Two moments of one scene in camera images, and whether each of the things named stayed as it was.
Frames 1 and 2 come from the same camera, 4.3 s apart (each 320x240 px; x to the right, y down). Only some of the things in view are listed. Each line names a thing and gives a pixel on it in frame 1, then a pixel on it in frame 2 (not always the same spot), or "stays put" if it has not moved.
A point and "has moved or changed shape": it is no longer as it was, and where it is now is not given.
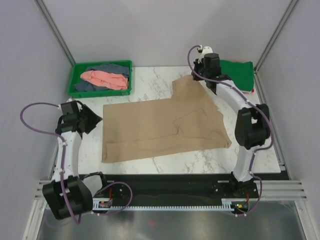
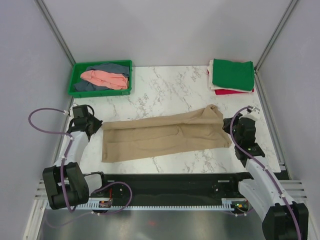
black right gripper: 197,65 → 226,125
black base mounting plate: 174,187 stays put
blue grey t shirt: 84,85 stays put
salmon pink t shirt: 105,79 stays put
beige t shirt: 190,120 has moved or changed shape
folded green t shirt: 241,73 stays put
